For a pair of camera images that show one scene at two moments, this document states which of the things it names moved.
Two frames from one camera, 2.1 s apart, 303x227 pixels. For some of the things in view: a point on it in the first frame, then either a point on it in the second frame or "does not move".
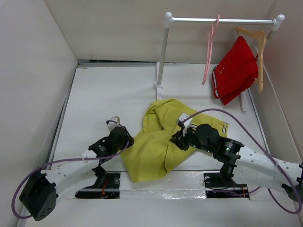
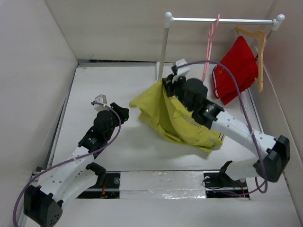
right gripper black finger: x=180 y=140 → x=170 y=86
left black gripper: x=127 y=139 → x=122 y=112
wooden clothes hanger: x=261 y=36 does not move
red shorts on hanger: x=236 y=70 does not move
